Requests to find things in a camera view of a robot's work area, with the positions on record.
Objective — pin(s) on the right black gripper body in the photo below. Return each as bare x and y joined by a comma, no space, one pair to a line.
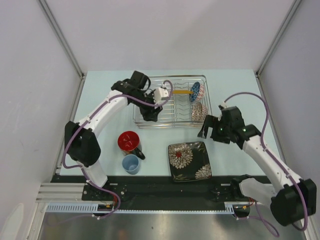
223,129

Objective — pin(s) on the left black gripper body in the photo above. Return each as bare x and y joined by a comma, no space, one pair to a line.
146,112

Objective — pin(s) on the red patterned bowl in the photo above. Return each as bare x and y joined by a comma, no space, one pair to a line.
199,112

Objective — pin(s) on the metal wire dish rack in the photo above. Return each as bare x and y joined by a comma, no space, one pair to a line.
178,110

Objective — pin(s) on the yellow round plate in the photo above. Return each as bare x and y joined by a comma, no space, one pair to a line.
182,92

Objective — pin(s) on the red and black mug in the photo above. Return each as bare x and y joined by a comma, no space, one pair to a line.
130,143

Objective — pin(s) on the blue patterned bowl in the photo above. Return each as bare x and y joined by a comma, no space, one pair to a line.
198,92

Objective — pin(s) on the black floral square plate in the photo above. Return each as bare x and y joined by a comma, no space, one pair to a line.
189,162

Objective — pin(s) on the light blue cup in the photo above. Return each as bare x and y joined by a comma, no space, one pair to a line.
131,164

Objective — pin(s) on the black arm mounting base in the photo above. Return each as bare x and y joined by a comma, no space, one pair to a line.
152,204

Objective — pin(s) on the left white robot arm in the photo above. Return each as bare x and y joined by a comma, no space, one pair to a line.
81,137

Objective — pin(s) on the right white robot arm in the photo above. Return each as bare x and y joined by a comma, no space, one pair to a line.
290,198

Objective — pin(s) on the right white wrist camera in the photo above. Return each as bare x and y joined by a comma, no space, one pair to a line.
222,106

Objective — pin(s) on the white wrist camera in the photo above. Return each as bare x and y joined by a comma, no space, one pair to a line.
222,106
161,94

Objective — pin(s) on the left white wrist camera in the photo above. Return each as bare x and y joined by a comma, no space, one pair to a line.
161,94

